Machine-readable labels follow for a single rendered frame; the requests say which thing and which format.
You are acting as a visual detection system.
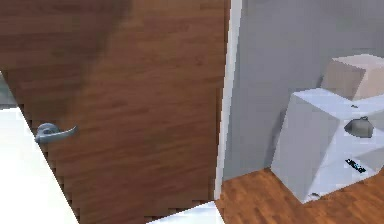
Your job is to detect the brown wooden room door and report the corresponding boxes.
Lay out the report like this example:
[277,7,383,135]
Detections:
[0,0,232,224]

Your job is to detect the white open shelf unit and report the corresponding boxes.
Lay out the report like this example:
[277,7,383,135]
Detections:
[270,87,384,205]

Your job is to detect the beige cardboard box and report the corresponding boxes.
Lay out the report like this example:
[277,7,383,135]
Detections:
[320,54,384,102]

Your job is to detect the grey bowl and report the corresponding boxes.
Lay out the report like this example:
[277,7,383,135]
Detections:
[343,116,374,139]

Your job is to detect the black remote control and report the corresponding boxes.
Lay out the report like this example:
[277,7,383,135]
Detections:
[345,158,367,174]

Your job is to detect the grey lever door handle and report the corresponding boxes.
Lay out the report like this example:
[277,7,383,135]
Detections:
[34,122,79,145]

